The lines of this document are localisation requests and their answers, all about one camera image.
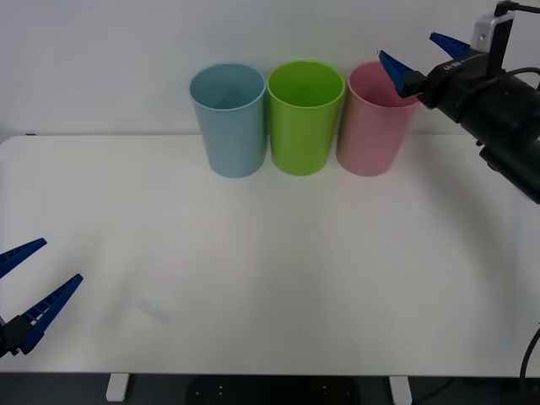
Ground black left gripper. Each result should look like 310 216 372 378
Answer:
0 237 84 360

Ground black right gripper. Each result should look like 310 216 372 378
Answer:
376 31 510 123

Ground pink plastic bin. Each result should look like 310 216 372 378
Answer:
336 60 427 177

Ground white table leg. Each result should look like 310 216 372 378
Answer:
388 375 413 404
105 373 129 402

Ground green plastic bin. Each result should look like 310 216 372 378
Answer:
266 60 347 177

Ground pale blue plastic bin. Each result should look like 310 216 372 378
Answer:
188 63 267 179

